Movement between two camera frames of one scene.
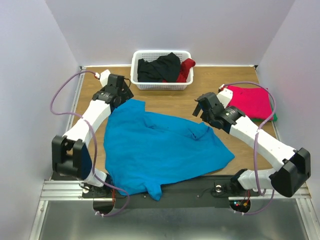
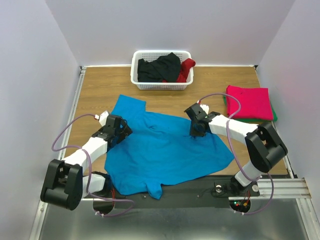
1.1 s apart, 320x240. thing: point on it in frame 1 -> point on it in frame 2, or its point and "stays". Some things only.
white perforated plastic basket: (147, 55) stays
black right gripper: (204, 107) -> (196, 130)
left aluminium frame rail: (76, 96) stays
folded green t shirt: (274, 116) stays
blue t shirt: (143, 151) stays
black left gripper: (126, 93) -> (125, 132)
